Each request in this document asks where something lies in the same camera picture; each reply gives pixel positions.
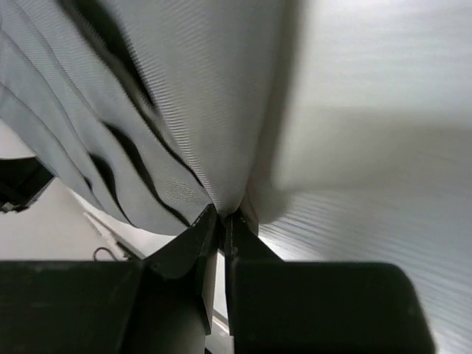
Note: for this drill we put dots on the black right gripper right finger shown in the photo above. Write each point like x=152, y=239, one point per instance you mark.
x=238, y=242

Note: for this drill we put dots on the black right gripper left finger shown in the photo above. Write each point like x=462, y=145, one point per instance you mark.
x=192, y=258

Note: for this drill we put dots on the grey pleated skirt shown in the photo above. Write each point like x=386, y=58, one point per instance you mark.
x=149, y=110

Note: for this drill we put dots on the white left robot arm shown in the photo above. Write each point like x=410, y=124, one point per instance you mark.
x=23, y=181

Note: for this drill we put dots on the aluminium front table rail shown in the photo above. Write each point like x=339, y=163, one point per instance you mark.
x=118, y=247

